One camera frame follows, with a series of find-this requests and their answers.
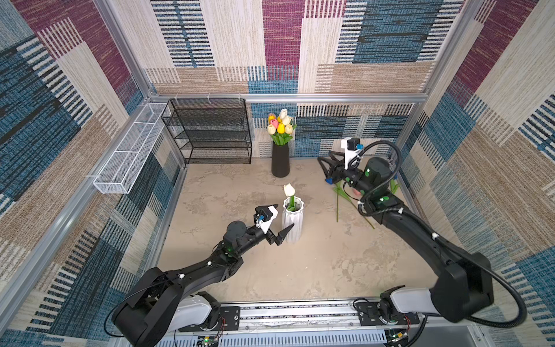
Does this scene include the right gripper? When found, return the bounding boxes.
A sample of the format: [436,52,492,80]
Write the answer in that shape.
[317,150,373,196]

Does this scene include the white ribbed ceramic vase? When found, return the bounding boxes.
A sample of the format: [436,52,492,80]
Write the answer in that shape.
[282,197,304,244]

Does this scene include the black cylindrical vase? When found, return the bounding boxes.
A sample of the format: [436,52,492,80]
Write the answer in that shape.
[271,143,290,178]

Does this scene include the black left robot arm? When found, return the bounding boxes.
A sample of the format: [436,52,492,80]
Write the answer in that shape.
[105,205,294,346]

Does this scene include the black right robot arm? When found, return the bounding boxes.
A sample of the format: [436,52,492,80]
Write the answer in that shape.
[317,137,528,328]

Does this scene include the small blue tulip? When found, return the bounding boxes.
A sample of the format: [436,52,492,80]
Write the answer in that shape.
[390,179,400,195]

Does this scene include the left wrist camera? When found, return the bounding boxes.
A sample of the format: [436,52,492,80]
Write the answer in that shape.
[254,205,278,234]

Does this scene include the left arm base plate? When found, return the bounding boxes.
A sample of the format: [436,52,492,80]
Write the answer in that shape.
[202,306,241,331]

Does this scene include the aluminium front rail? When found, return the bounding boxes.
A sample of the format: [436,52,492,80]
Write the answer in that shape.
[155,299,492,346]

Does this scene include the black wire shelf rack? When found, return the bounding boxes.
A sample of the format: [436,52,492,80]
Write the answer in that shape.
[161,98,252,164]

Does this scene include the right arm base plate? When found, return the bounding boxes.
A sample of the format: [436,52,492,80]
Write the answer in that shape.
[352,298,421,327]

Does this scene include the white wire mesh basket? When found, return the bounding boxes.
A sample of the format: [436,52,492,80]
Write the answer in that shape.
[93,103,166,195]

